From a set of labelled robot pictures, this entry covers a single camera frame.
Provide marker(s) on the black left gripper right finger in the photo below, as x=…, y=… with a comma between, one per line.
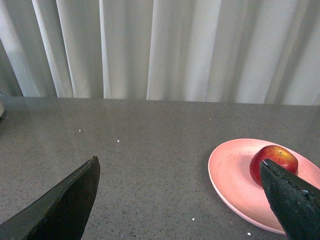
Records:
x=294, y=202

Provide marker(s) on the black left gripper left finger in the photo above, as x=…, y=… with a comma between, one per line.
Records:
x=61, y=213

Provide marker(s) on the red apple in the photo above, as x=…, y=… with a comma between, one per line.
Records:
x=277, y=154

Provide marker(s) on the pink plate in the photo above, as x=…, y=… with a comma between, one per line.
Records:
x=229, y=172

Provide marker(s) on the white curtain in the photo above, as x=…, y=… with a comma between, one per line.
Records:
x=230, y=51

